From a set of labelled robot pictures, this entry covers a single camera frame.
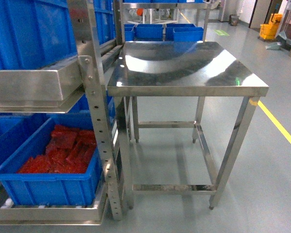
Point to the steel shelf rack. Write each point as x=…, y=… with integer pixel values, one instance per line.
x=53, y=57

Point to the red plastic parts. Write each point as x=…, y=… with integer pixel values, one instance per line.
x=69, y=151

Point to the blue bin with red parts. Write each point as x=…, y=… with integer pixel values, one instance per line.
x=50, y=188

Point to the steel side table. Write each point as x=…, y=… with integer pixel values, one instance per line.
x=182, y=69

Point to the blue bin middle front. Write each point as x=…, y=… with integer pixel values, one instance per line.
x=15, y=130

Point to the yellow mop bucket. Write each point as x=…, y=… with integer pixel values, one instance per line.
x=268, y=31

